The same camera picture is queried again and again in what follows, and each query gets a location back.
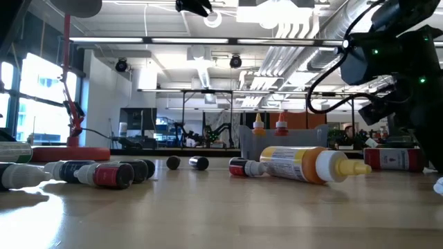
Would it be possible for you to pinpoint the small dark blue dropper bottle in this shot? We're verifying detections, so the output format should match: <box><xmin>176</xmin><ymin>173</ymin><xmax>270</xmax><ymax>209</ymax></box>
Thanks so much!
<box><xmin>44</xmin><ymin>160</ymin><xmax>96</xmax><ymax>184</ymax></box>

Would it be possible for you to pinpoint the black workstation frame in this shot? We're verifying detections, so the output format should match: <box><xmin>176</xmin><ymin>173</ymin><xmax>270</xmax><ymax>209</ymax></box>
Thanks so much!
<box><xmin>181</xmin><ymin>89</ymin><xmax>235</xmax><ymax>149</ymax></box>
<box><xmin>304</xmin><ymin>91</ymin><xmax>356</xmax><ymax>146</ymax></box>

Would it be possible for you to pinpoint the person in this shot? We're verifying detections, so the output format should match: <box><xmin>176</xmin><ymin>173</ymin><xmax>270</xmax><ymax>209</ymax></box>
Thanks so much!
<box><xmin>342</xmin><ymin>124</ymin><xmax>356</xmax><ymax>146</ymax></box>

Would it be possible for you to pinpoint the black cabinet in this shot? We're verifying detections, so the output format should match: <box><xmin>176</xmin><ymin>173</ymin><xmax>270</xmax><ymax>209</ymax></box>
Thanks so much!
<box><xmin>119</xmin><ymin>107</ymin><xmax>158</xmax><ymax>139</ymax></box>

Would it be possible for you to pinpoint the grey translucent plastic bin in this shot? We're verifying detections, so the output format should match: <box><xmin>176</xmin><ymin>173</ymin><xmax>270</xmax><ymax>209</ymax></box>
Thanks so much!
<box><xmin>238</xmin><ymin>124</ymin><xmax>329</xmax><ymax>162</ymax></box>

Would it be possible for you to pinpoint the large yellow food coloring bottle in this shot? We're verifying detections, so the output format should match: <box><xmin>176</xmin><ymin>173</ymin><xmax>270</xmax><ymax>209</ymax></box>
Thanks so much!
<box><xmin>259</xmin><ymin>146</ymin><xmax>373</xmax><ymax>185</ymax></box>
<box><xmin>251</xmin><ymin>113</ymin><xmax>266</xmax><ymax>136</ymax></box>

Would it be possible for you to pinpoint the large green food coloring bottle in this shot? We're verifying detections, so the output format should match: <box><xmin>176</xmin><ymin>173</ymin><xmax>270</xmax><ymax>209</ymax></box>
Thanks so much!
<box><xmin>0</xmin><ymin>140</ymin><xmax>34</xmax><ymax>164</ymax></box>

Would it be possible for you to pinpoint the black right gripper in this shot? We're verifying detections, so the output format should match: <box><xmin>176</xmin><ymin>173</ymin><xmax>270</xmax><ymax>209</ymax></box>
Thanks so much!
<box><xmin>390</xmin><ymin>81</ymin><xmax>443</xmax><ymax>174</ymax></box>

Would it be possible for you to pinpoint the large red food coloring bottle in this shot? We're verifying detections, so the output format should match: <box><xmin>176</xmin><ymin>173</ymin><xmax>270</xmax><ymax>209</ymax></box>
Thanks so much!
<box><xmin>275</xmin><ymin>112</ymin><xmax>289</xmax><ymax>137</ymax></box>
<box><xmin>363</xmin><ymin>147</ymin><xmax>426</xmax><ymax>173</ymax></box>

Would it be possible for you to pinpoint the small red-label dropper bottle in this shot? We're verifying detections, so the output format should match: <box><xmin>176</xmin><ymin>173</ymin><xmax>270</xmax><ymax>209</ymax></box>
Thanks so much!
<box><xmin>73</xmin><ymin>162</ymin><xmax>135</xmax><ymax>190</ymax></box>

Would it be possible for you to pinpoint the orange partition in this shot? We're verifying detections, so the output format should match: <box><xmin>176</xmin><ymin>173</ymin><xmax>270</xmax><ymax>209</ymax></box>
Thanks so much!
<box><xmin>269</xmin><ymin>112</ymin><xmax>327</xmax><ymax>129</ymax></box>

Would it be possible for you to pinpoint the red desk lamp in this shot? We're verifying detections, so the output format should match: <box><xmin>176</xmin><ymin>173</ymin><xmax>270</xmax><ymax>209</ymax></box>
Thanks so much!
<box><xmin>30</xmin><ymin>0</ymin><xmax>111</xmax><ymax>163</ymax></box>

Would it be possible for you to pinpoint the white coiled cable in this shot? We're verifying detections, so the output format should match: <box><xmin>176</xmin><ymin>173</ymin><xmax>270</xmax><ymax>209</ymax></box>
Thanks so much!
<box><xmin>203</xmin><ymin>9</ymin><xmax>223</xmax><ymax>29</ymax></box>

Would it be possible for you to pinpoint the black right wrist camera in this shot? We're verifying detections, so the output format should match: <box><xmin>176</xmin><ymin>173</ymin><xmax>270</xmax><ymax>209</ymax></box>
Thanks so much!
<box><xmin>358</xmin><ymin>100</ymin><xmax>395</xmax><ymax>127</ymax></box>

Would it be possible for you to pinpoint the black table rig frame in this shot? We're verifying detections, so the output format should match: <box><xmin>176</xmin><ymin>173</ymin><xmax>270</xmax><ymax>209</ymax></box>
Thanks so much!
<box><xmin>0</xmin><ymin>127</ymin><xmax>364</xmax><ymax>160</ymax></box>

